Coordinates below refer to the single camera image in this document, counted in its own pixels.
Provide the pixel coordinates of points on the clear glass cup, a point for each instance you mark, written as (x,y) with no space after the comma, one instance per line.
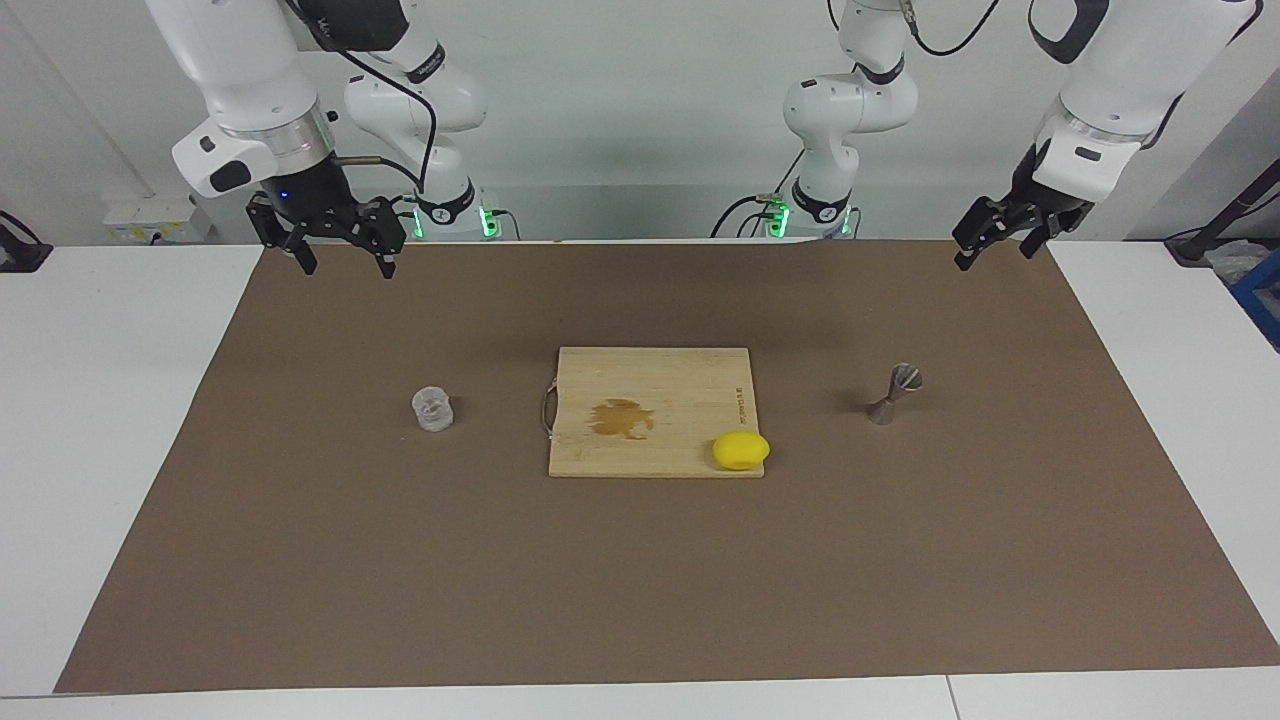
(433,410)

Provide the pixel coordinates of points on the black clamp mount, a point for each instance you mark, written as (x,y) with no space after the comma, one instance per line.
(20,255)

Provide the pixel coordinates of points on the clear plastic bag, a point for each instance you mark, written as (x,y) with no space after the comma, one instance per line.
(1235,262)

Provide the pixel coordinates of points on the yellow lemon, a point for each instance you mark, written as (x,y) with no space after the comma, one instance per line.
(741,451)

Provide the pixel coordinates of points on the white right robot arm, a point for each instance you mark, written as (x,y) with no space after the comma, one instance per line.
(250,70)

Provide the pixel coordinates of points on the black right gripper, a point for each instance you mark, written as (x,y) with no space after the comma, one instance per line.
(312,200)

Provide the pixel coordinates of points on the brown table mat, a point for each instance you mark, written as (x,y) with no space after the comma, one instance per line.
(640,580)

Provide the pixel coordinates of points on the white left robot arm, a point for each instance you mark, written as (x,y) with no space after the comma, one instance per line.
(1130,70)

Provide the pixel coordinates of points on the black stand leg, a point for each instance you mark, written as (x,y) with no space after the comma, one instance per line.
(1225,218)

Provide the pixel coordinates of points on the white wall socket box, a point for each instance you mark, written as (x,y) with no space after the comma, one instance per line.
(150,215)

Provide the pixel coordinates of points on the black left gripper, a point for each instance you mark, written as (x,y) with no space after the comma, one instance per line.
(1048,195)

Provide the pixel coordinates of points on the metal cocktail jigger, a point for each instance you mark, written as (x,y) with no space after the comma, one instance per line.
(888,405)

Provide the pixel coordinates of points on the bamboo cutting board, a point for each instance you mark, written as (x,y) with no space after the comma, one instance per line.
(680,390)

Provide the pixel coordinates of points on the blue box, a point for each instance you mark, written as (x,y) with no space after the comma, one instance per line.
(1262,295)

